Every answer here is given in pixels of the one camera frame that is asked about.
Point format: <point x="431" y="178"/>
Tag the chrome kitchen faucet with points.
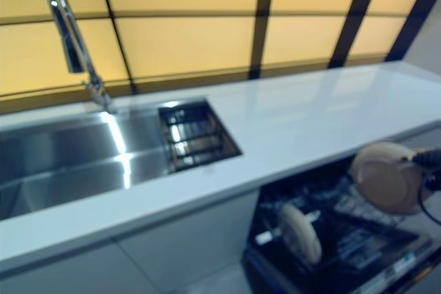
<point x="74" y="46"/>

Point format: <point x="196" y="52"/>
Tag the beige round plate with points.
<point x="386" y="180"/>
<point x="299" y="235"/>

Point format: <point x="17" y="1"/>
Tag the stainless steel sink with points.
<point x="69" y="159"/>

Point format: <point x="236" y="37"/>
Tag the dishwasher door with control panel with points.
<point x="406" y="263"/>

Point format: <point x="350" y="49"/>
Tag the white cabinet door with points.
<point x="423" y="137"/>
<point x="189" y="239"/>
<point x="51" y="273"/>

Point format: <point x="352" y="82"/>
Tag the dark dishwasher tub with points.
<point x="303" y="184"/>

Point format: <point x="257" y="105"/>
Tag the black sink drying rack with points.
<point x="200" y="135"/>

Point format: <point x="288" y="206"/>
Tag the yellow panel window black frame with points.
<point x="189" y="42"/>

